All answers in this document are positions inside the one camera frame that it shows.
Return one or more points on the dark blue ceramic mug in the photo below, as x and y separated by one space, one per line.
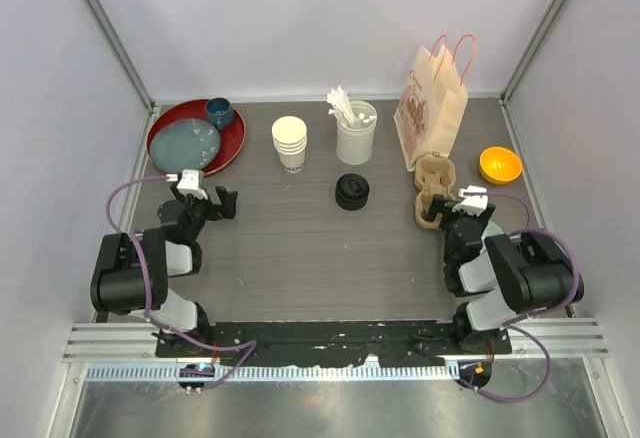
220 112

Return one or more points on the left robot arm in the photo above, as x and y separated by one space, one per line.
132 272

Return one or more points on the red round tray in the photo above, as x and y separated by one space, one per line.
232 137

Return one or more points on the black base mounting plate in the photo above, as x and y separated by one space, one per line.
339 344

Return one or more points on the white cylindrical straw holder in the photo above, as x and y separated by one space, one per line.
355 146

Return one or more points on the pale green ceramic bowl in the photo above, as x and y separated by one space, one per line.
492 229

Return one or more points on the printed kraft paper bag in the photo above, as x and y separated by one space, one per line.
433 101

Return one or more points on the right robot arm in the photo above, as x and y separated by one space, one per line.
504 278

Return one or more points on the white wrapped straws bundle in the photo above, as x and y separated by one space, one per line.
344 112

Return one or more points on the brown pulp cup carrier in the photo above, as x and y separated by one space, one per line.
433 175

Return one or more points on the blue-grey ceramic plate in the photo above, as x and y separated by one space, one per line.
185 144

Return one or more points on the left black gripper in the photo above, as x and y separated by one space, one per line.
213 213

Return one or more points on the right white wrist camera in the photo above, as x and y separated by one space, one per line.
473 200

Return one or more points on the aluminium frame rail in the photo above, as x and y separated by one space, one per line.
127 352

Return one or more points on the orange plastic bowl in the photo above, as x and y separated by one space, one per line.
499 165

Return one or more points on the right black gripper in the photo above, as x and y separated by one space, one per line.
441 204

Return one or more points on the stack of black cup lids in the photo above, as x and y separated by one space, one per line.
351 192

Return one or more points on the stack of white paper cups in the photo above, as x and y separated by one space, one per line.
289 134

